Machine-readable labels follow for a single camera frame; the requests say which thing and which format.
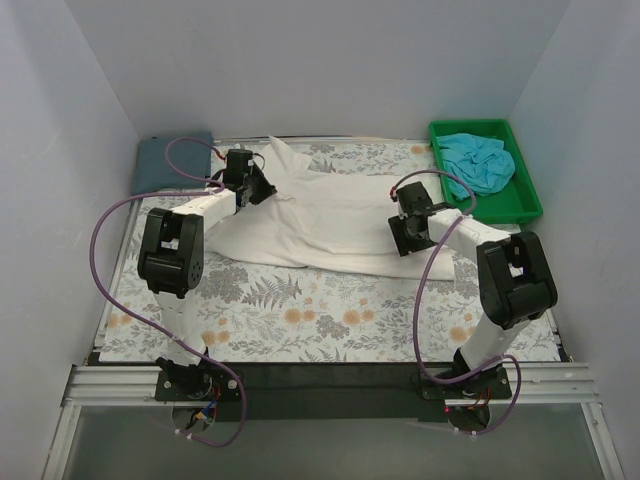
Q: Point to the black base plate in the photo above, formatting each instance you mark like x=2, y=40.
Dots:
x=327, y=391

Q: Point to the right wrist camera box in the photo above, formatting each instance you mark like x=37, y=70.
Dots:
x=398, y=194

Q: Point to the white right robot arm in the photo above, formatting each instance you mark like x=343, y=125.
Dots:
x=514, y=279

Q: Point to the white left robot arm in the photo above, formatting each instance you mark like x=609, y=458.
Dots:
x=171, y=258

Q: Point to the light blue t shirt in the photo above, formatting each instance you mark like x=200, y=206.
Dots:
x=482, y=163

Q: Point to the green plastic bin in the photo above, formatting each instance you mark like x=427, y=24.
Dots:
x=517, y=203

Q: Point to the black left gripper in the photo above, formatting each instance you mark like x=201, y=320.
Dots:
x=263, y=187

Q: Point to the folded dark teal t shirt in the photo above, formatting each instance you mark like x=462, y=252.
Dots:
x=153, y=173

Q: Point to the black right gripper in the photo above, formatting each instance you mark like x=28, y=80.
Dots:
x=398, y=236

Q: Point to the floral table cloth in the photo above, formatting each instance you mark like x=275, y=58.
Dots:
x=257, y=313

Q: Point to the white t shirt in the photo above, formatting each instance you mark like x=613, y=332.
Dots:
x=336, y=222

